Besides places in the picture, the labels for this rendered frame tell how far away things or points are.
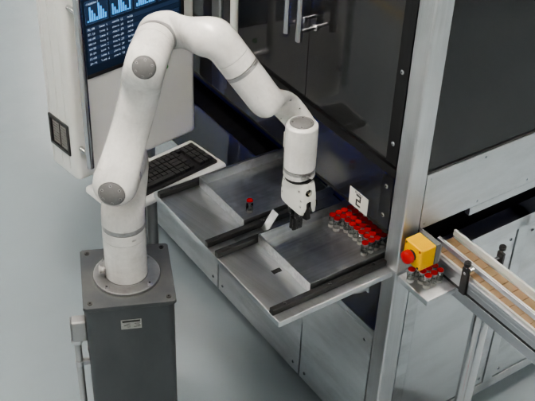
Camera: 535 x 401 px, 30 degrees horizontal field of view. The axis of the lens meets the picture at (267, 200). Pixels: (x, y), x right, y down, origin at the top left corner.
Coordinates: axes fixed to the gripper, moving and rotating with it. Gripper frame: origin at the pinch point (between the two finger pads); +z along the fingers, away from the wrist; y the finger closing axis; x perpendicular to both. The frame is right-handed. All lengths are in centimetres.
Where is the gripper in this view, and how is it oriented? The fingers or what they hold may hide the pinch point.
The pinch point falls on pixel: (295, 221)
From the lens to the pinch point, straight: 268.9
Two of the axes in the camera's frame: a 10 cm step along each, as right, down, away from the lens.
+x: -8.3, 3.1, -4.6
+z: -0.3, 8.0, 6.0
